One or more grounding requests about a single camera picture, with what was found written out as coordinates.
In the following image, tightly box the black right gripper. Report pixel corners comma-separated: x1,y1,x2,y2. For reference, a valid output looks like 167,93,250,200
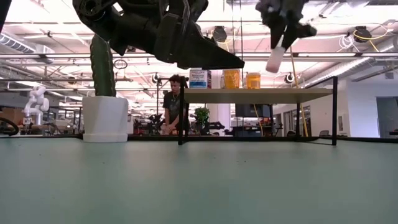
255,0,318,51

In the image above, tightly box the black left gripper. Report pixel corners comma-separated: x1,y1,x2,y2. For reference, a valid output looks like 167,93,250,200
108,0,246,71

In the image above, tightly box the small white bottle blue label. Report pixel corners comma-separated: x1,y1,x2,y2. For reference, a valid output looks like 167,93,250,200
188,68,210,90

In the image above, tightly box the white medicine bottle with barcode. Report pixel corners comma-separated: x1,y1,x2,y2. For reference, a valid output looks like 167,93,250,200
266,45,286,74

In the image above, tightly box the amber medicine bottle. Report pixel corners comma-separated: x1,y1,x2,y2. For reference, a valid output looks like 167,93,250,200
222,68,241,90

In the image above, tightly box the person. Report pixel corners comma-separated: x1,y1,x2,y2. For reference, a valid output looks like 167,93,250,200
162,73,189,136

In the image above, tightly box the green background potted plant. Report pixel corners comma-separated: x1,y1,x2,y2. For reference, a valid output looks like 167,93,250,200
194,107,211,135

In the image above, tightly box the green cactus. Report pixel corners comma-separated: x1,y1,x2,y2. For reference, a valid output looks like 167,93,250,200
90,34,117,97

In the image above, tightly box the white hexagonal plant pot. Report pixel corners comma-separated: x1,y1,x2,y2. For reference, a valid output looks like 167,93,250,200
82,95,129,143

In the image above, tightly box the yellow cable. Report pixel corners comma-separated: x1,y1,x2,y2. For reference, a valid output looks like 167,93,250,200
289,46,309,138

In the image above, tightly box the wooden shelf black frame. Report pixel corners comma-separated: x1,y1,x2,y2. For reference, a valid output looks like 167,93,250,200
177,76,339,146

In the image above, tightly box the black cable loop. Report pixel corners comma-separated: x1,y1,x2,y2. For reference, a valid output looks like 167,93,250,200
0,117,20,137

